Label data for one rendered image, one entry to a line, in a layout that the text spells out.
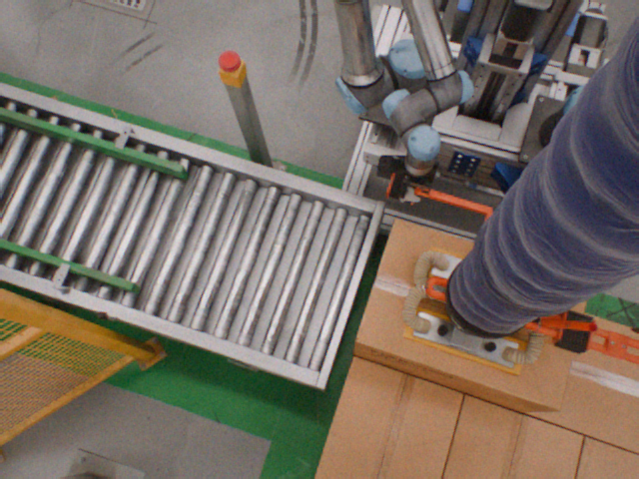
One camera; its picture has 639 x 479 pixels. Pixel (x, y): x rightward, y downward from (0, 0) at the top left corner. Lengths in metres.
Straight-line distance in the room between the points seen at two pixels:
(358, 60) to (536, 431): 1.37
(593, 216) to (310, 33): 2.70
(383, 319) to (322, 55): 1.72
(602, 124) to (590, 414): 1.82
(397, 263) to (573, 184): 1.22
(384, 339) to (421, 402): 0.46
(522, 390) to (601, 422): 0.53
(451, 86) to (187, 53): 1.98
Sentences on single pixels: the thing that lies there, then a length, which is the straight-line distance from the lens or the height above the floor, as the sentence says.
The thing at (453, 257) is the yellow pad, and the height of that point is 0.97.
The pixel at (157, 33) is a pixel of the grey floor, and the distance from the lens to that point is 3.59.
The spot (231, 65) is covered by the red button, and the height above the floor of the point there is 1.04.
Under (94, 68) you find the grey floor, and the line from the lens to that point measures 3.59.
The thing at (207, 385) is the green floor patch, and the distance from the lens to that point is 3.01.
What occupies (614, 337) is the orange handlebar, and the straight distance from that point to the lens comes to 2.01.
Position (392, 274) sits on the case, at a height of 0.95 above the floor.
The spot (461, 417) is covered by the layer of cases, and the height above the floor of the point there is 0.54.
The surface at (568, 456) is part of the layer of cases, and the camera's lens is 2.52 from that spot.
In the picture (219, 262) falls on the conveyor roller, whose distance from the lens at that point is 2.51.
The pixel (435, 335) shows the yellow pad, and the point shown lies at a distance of 2.01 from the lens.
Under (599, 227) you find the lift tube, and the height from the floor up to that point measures 2.13.
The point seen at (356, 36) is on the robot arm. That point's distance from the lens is 1.78.
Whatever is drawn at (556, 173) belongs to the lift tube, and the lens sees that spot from 0.92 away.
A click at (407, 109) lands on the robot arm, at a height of 1.41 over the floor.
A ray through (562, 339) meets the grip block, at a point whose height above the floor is 1.09.
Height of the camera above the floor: 2.95
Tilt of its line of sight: 75 degrees down
